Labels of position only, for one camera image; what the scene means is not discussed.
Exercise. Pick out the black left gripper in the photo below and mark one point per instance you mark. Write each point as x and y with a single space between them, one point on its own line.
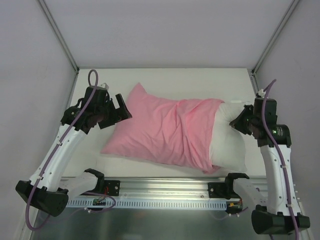
113 116

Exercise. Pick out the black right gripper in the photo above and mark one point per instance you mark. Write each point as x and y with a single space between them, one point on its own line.
240 121

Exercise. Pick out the white pillow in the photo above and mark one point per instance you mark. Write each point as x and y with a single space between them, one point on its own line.
227 147

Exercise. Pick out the pink pillowcase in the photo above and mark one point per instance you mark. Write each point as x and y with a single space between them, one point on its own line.
165 131

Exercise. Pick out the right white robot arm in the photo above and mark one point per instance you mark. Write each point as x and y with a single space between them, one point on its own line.
279 213

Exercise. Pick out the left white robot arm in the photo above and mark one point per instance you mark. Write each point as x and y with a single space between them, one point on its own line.
44 190

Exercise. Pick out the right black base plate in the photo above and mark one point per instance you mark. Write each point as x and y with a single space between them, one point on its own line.
219 190

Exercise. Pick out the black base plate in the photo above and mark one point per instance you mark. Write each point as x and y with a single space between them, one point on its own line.
219 190
107 187

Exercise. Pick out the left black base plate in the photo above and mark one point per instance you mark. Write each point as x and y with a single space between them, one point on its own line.
107 187

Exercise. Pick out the aluminium mounting rail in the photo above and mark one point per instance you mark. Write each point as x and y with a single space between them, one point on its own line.
175 188

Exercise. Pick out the white slotted cable duct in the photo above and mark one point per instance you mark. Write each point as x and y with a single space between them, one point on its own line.
161 204

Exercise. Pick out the left aluminium frame post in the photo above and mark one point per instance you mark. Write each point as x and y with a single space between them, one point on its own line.
55 28

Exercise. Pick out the aluminium frame post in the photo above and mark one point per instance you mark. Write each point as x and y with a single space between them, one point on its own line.
55 28
275 35

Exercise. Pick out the right aluminium frame post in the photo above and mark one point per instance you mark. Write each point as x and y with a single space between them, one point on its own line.
275 35

